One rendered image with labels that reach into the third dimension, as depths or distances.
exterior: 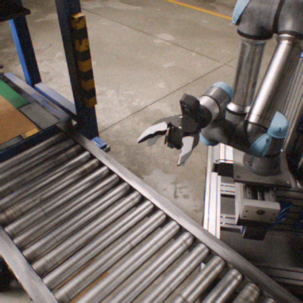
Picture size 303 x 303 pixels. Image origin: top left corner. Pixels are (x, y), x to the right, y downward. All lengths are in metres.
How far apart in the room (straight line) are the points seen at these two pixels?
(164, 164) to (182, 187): 0.28
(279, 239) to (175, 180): 0.86
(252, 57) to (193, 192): 1.36
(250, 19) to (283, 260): 1.25
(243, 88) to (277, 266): 0.99
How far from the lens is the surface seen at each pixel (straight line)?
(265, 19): 1.04
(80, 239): 1.12
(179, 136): 0.80
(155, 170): 2.41
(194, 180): 2.36
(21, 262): 1.12
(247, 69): 1.13
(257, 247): 1.84
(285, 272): 1.79
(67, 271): 1.07
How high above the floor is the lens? 1.72
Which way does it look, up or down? 41 degrees down
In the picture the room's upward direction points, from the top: straight up
